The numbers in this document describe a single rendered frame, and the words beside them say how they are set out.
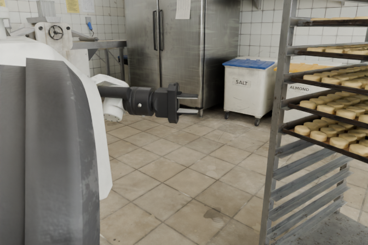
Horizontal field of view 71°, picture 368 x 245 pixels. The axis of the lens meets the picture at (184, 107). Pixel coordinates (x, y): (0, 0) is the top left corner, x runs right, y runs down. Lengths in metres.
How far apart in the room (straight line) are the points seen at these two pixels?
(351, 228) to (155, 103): 1.25
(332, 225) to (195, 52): 2.25
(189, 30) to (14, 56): 3.05
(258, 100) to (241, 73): 0.38
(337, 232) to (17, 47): 1.57
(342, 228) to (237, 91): 2.01
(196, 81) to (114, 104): 2.46
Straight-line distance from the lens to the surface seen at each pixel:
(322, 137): 0.95
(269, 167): 1.05
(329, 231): 1.62
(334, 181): 1.51
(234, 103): 3.28
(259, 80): 3.08
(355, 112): 0.95
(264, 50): 3.73
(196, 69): 3.18
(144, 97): 0.76
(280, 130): 0.99
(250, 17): 3.82
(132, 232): 1.69
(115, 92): 0.77
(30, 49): 0.21
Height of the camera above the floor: 1.12
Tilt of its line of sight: 17 degrees down
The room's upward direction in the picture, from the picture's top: straight up
